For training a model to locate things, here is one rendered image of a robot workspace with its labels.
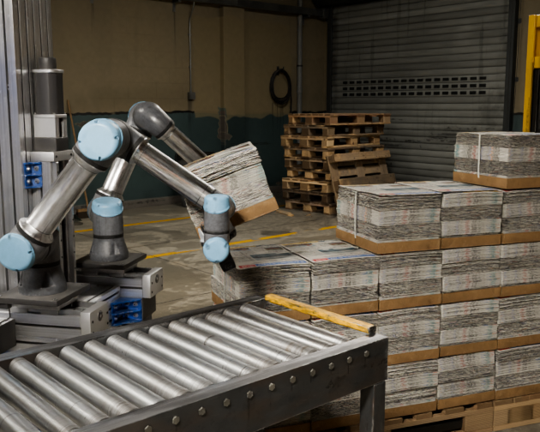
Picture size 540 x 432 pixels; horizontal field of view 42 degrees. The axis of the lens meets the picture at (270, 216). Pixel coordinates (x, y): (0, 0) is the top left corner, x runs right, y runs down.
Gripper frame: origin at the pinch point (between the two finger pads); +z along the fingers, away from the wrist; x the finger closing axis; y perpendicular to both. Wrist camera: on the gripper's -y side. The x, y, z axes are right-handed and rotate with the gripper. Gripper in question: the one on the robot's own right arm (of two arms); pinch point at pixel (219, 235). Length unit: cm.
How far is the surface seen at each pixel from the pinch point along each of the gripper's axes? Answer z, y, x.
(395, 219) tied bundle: 32, -25, -64
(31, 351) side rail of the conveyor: -61, 0, 50
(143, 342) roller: -53, -10, 25
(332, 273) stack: 25, -34, -33
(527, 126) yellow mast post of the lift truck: 110, -24, -157
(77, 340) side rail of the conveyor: -54, -3, 41
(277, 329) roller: -47, -22, -9
